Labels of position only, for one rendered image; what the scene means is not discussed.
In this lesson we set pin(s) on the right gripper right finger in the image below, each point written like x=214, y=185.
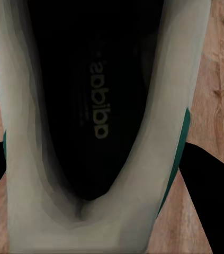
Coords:
x=204, y=177

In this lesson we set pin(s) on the gym shoe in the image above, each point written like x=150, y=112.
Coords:
x=95, y=98

